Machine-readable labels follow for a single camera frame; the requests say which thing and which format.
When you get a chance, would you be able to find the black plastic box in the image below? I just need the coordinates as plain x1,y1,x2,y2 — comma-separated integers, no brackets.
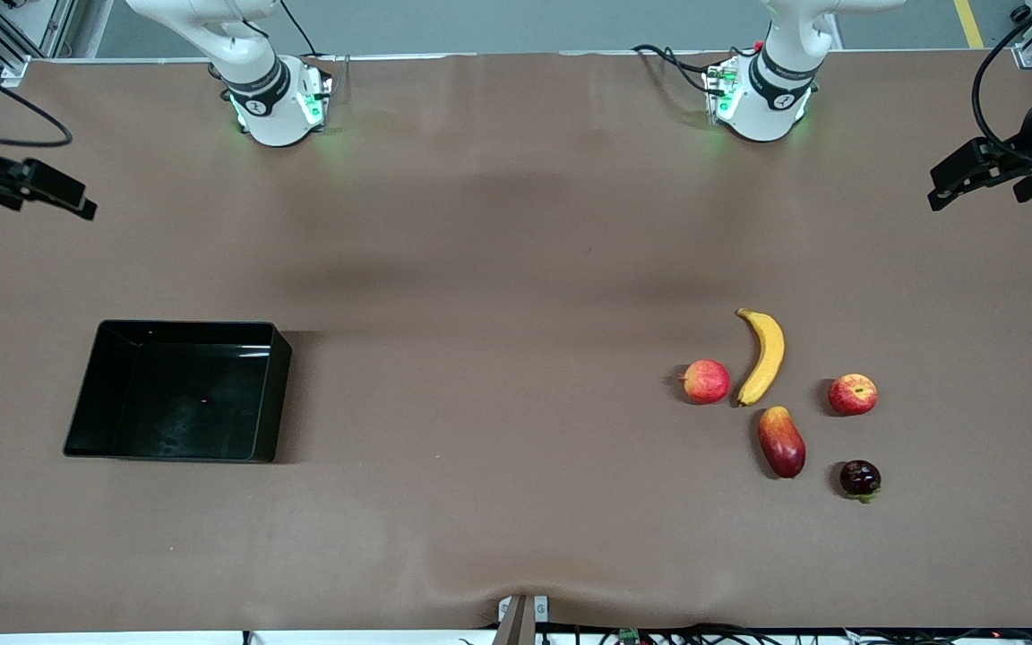
63,320,293,464

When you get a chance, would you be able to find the red apple with yellow patch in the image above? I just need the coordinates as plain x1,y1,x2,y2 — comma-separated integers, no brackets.
828,373,879,417

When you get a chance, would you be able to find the yellow banana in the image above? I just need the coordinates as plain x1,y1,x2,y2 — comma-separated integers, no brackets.
736,307,787,409

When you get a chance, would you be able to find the dark purple mangosteen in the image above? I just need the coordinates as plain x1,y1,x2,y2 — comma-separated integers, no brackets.
839,460,882,504

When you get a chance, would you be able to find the red yellow mango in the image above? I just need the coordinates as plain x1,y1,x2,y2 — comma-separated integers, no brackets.
757,405,807,479

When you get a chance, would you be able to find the round red apple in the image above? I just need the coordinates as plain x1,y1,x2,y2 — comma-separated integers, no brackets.
680,358,733,406

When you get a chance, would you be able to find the fabric table cover mat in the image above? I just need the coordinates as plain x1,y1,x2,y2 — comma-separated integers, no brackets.
0,49,1032,634

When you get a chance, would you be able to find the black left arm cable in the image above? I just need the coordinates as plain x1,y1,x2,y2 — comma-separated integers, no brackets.
971,0,1032,171

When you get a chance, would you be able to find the black base cable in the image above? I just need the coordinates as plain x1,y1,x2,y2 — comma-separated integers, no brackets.
279,0,318,59
631,43,736,95

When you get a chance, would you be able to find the metal table clamp bracket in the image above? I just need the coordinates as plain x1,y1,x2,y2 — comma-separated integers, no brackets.
496,594,550,645

